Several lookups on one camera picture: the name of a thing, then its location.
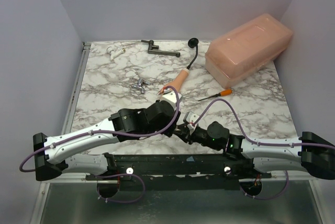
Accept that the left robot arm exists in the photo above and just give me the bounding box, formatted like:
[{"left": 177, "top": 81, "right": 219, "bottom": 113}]
[{"left": 33, "top": 100, "right": 180, "bottom": 182}]

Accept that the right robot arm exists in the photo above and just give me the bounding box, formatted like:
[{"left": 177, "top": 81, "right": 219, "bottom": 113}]
[{"left": 174, "top": 121, "right": 334, "bottom": 180}]

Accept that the mannequin practice hand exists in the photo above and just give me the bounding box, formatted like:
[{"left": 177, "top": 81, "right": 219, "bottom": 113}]
[{"left": 158, "top": 68, "right": 189, "bottom": 95}]

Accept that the chrome faucet tap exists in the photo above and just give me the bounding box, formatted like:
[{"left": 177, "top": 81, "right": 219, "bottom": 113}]
[{"left": 131, "top": 78, "right": 151, "bottom": 94}]

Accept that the black flexible stand with base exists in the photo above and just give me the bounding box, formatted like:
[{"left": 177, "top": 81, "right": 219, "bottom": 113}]
[{"left": 186, "top": 37, "right": 199, "bottom": 70}]

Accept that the pink plastic storage box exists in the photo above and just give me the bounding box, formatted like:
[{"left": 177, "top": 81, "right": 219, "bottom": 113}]
[{"left": 205, "top": 14, "right": 293, "bottom": 89}]

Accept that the white plastic faucet tap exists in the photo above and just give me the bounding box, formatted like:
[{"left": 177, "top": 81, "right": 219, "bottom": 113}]
[{"left": 106, "top": 47, "right": 126, "bottom": 61}]

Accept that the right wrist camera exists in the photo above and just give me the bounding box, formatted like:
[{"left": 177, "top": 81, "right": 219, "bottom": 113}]
[{"left": 183, "top": 111, "right": 199, "bottom": 129}]

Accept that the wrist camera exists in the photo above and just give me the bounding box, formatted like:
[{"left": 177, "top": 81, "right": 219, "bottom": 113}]
[
  {"left": 183, "top": 111, "right": 199, "bottom": 129},
  {"left": 160, "top": 89, "right": 177, "bottom": 110}
]

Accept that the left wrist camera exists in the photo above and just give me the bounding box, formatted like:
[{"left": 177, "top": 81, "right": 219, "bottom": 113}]
[{"left": 160, "top": 89, "right": 177, "bottom": 110}]

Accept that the black mounting rail base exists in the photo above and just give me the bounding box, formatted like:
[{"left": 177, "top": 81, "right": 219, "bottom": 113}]
[{"left": 86, "top": 154, "right": 271, "bottom": 191}]

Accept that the orange handled screwdriver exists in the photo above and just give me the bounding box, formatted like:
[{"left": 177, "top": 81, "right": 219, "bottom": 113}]
[{"left": 198, "top": 89, "right": 233, "bottom": 102}]

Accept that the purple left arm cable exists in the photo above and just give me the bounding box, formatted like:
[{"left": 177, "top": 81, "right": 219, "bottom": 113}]
[{"left": 19, "top": 85, "right": 183, "bottom": 204}]

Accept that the dark bronze faucet handle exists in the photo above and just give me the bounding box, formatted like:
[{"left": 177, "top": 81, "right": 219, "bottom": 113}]
[{"left": 141, "top": 39, "right": 181, "bottom": 58}]

